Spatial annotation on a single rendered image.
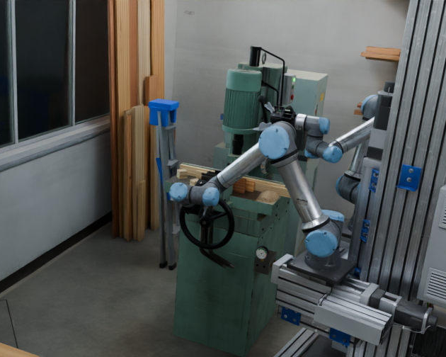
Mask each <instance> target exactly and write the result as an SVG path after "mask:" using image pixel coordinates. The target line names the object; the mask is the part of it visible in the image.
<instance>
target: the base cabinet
mask: <svg viewBox="0 0 446 357"><path fill-rule="evenodd" d="M289 207H290V206H289V205H288V206H287V208H286V209H285V210H284V211H283V212H282V213H281V214H280V215H279V216H278V218H277V219H276V220H275V221H274V222H273V223H272V224H271V225H270V226H269V227H268V228H267V230H266V231H265V232H264V233H262V235H261V236H260V237H253V236H250V235H247V234H242V233H238V232H234V233H233V235H232V237H231V239H230V240H229V242H228V243H227V244H225V245H224V246H222V247H220V248H218V249H213V252H214V253H215V254H216V255H219V256H221V257H222V258H223V259H225V260H227V261H228V262H230V263H232V264H234V265H235V267H234V269H231V268H230V267H227V268H226V269H224V268H222V267H221V266H220V265H219V264H217V263H215V262H213V261H212V260H210V259H208V258H207V257H206V256H204V255H202V254H201V252H200V250H199V247H198V246H196V245H194V244H193V243H192V242H191V241H190V240H189V239H188V238H187V237H186V236H185V235H184V233H183V230H182V229H181V228H180V239H179V250H178V269H177V280H176V299H175V310H174V321H173V335H175V336H179V337H181V338H184V339H187V340H191V341H194V342H197V343H199V344H203V345H206V346H209V347H212V348H215V349H219V350H221V351H225V352H227V353H232V354H234V355H237V356H240V357H246V355H247V353H248V352H249V351H250V349H251V347H252V345H253V344H254V343H255V341H256V339H257V338H258V336H259V335H260V333H261V332H262V330H263V328H264V327H265V325H266V324H267V322H268V320H269V319H270V318H271V316H272V314H273V313H274V311H275V309H276V303H275V296H276V290H277V284H275V283H271V282H270V281H271V275H272V271H271V272H270V273H269V274H268V275H266V274H263V273H259V272H255V271H253V267H254V260H255V256H256V250H257V248H258V247H260V246H265V247H267V248H268V250H271V251H276V252H277V254H276V260H275V261H277V260H279V259H280V258H282V256H283V250H284V244H285V234H286V229H287V219H288V212H289ZM185 223H186V226H187V228H188V230H189V232H190V233H191V234H192V235H193V236H194V238H196V239H197V240H199V241H200V223H197V222H191V221H188V220H186V221H185ZM213 228H214V229H213V244H214V243H217V242H220V241H222V240H223V239H224V238H225V236H226V235H227V232H228V230H226V229H221V228H218V227H213Z"/></svg>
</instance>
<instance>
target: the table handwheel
mask: <svg viewBox="0 0 446 357"><path fill-rule="evenodd" d="M218 203H219V204H220V205H221V206H222V207H223V209H224V210H225V212H220V211H216V210H214V214H206V215H204V216H202V217H199V218H200V221H199V222H200V225H201V227H203V228H205V240H204V243H203V242H201V241H199V240H197V239H196V238H194V236H193V235H192V234H191V233H190V232H189V230H188V228H187V226H186V223H185V212H184V210H183V207H184V206H183V205H182V206H181V210H180V214H179V220H180V225H181V229H182V230H183V233H184V235H185V236H186V237H187V238H188V239H189V240H190V241H191V242H192V243H193V244H194V245H196V246H198V247H200V248H203V249H218V248H220V247H223V246H224V245H225V244H227V243H228V242H229V240H230V239H231V237H232V235H233V233H234V227H235V221H234V216H233V213H232V211H231V209H230V207H229V206H228V205H227V203H226V202H225V201H224V200H223V199H221V198H220V197H219V202H218ZM225 215H227V217H228V220H229V229H228V232H227V235H226V236H225V238H224V239H223V240H222V241H220V242H217V243H214V244H208V243H207V234H208V227H210V226H211V225H212V224H213V222H214V220H216V219H217V218H220V217H223V216H225Z"/></svg>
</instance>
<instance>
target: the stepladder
mask: <svg viewBox="0 0 446 357"><path fill-rule="evenodd" d="M178 107H179V102H178V101H170V100H165V99H160V98H158V99H156V100H153V101H150V102H149V108H150V119H149V124H150V125H155V126H156V153H157V158H156V163H157V172H158V192H159V230H160V250H161V263H160V264H159V268H164V267H165V266H167V265H168V262H169V266H168V268H169V270H170V271H172V270H173V269H174V268H175V267H176V258H175V255H176V251H175V248H174V238H173V234H175V235H176V236H177V238H178V249H179V239H180V228H181V225H180V220H179V214H180V203H178V202H176V201H175V200H174V199H173V198H172V197H171V196H170V193H167V192H164V185H165V181H167V180H169V179H170V178H171V177H174V176H176V175H177V168H176V165H177V164H178V163H179V160H176V151H175V142H174V133H173V131H174V130H176V126H175V125H173V123H175V122H176V109H177V108H178ZM172 201H173V204H174V203H175V212H176V224H173V207H172ZM164 206H165V216H166V231H165V227H164ZM166 234H167V244H168V262H167V261H166V248H165V235H166Z"/></svg>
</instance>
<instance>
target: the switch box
mask: <svg viewBox="0 0 446 357"><path fill-rule="evenodd" d="M294 78H295V80H296V74H288V73H285V74H284V84H283V94H282V105H289V104H291V103H292V102H293V100H292V99H291V95H292V94H293V95H294V90H295V81H293V79H294ZM292 82H294V83H292ZM292 85H294V88H293V89H292ZM281 87H282V74H281V77H280V88H279V102H278V104H280V97H281ZM292 90H293V91H292ZM291 100H292V102H290V101H291Z"/></svg>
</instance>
